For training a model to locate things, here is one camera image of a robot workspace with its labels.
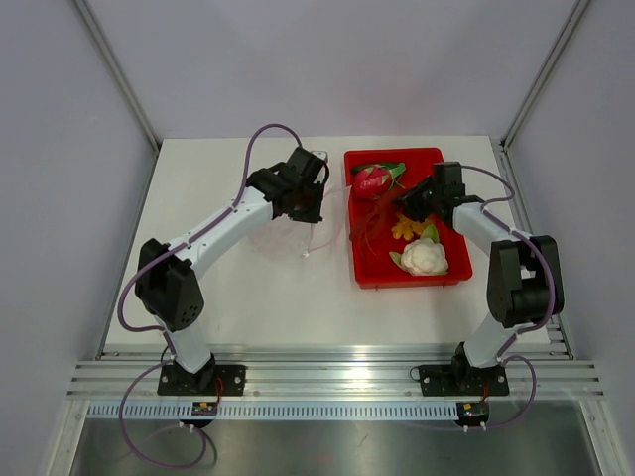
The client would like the yellow ginger root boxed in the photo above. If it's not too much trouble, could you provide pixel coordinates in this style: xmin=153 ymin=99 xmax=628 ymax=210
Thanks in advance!
xmin=391 ymin=213 xmax=429 ymax=242

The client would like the clear zip top bag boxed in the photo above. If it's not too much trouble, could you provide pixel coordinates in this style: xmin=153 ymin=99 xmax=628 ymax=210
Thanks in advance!
xmin=248 ymin=185 xmax=351 ymax=259

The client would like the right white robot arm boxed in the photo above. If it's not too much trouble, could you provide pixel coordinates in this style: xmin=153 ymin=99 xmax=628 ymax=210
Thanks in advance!
xmin=393 ymin=162 xmax=565 ymax=393

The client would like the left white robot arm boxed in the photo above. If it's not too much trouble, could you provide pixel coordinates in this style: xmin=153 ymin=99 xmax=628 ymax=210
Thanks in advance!
xmin=135 ymin=147 xmax=330 ymax=395

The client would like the red plastic tray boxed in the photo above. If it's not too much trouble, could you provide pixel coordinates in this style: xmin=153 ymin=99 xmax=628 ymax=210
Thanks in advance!
xmin=343 ymin=146 xmax=474 ymax=291

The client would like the white cauliflower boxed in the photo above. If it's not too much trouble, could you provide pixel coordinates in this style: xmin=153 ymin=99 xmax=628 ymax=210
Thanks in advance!
xmin=389 ymin=224 xmax=449 ymax=277

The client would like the pink dragon fruit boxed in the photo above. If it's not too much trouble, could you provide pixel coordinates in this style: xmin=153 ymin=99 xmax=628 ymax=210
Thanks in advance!
xmin=351 ymin=163 xmax=406 ymax=200

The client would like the right small circuit board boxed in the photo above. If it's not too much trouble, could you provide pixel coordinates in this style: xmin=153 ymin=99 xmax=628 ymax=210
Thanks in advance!
xmin=456 ymin=401 xmax=490 ymax=432

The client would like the small circuit board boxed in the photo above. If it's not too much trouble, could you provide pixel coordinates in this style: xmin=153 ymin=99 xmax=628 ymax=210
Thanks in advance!
xmin=191 ymin=402 xmax=218 ymax=417
xmin=456 ymin=401 xmax=490 ymax=432

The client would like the left small circuit board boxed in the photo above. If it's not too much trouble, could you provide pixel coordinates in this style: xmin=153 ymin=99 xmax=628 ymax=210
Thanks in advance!
xmin=191 ymin=402 xmax=218 ymax=417

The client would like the right aluminium frame post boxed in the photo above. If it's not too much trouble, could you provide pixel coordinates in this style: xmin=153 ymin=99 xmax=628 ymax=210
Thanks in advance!
xmin=500 ymin=0 xmax=594 ymax=153

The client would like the aluminium frame post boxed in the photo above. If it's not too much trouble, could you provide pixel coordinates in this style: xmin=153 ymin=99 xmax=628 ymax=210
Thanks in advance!
xmin=500 ymin=0 xmax=594 ymax=153
xmin=68 ymin=0 xmax=162 ymax=156

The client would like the aluminium mounting rail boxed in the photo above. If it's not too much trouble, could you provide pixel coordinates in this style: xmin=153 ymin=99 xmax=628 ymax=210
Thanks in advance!
xmin=66 ymin=343 xmax=605 ymax=401

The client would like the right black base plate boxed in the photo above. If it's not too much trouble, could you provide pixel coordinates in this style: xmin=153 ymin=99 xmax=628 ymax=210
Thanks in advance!
xmin=416 ymin=364 xmax=510 ymax=398

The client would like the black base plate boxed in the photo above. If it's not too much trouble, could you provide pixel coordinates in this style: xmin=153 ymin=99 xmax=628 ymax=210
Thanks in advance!
xmin=157 ymin=364 xmax=246 ymax=397
xmin=416 ymin=364 xmax=510 ymax=398

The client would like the left aluminium frame post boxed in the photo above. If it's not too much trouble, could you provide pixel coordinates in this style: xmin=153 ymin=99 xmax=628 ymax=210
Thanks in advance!
xmin=68 ymin=0 xmax=162 ymax=156

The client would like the white slotted cable duct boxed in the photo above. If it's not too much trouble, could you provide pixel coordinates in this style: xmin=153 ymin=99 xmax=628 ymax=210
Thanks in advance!
xmin=87 ymin=401 xmax=457 ymax=421

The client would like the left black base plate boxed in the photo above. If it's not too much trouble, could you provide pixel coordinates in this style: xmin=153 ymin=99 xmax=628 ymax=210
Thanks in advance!
xmin=157 ymin=364 xmax=246 ymax=397

